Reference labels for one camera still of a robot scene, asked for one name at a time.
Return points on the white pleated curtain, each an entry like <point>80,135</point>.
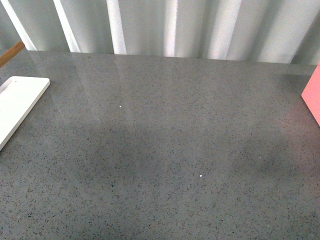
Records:
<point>274,31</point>

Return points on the white towel rack base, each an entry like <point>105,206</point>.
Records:
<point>18,95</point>

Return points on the pink plastic bin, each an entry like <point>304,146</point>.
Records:
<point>311,94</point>

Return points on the wooden edge strip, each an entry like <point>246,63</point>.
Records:
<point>9,54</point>

